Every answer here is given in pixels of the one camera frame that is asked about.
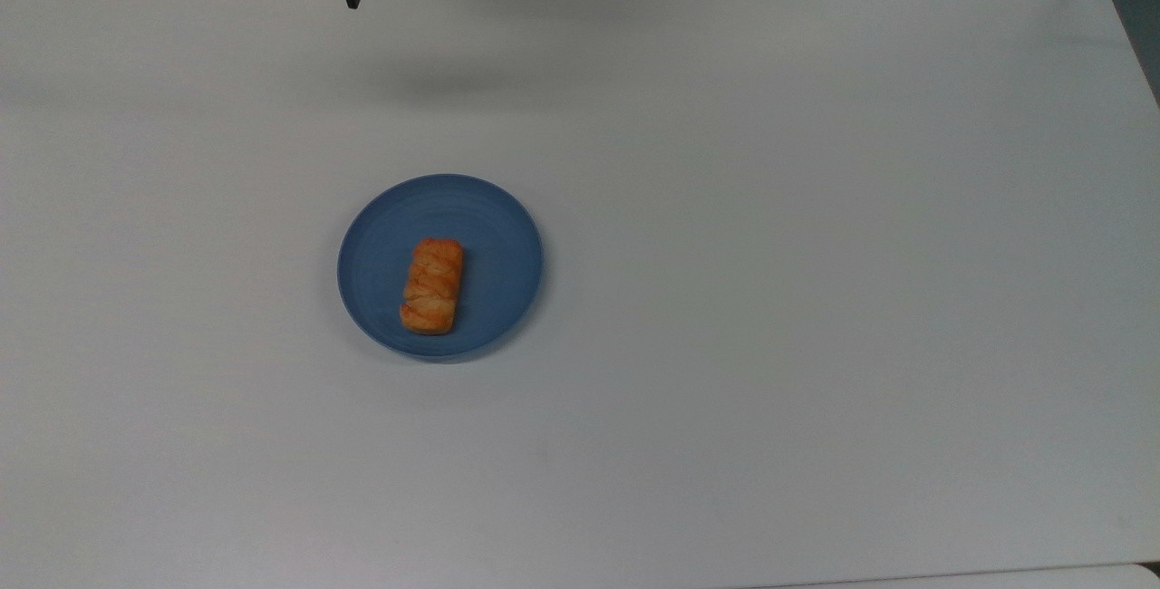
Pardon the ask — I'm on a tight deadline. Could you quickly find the orange braided bread pastry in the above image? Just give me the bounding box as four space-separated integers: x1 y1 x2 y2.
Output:
400 238 465 336

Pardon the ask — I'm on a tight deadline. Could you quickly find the blue round plate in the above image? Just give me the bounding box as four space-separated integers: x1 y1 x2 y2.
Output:
337 174 546 361

